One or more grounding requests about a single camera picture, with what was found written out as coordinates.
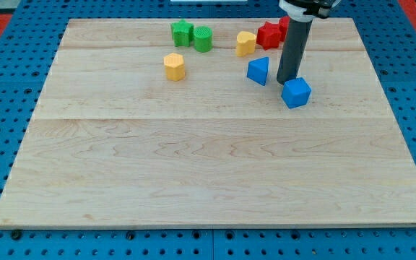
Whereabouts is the blue cube block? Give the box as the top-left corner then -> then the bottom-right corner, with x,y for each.
281,77 -> 312,109

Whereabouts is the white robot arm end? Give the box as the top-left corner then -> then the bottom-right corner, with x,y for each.
279,0 -> 341,22

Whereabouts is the light wooden board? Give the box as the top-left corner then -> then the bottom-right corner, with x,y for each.
0,18 -> 416,230

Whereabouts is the yellow hexagonal block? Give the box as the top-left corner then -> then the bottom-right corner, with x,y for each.
163,53 -> 186,81

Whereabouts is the blue triangular prism block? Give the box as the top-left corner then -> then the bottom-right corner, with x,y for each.
246,57 -> 269,86

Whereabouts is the green cylinder block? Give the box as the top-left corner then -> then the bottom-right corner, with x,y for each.
194,26 -> 212,53

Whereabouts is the yellow heart block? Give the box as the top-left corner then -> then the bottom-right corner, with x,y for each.
235,31 -> 256,57

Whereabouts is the green star block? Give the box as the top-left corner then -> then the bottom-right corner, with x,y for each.
170,19 -> 194,47

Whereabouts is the red star block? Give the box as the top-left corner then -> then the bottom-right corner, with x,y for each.
256,22 -> 282,50

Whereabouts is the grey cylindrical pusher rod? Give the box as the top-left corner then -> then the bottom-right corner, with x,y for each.
276,19 -> 312,85

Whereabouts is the red block behind pusher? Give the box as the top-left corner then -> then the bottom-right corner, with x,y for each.
279,16 -> 290,42

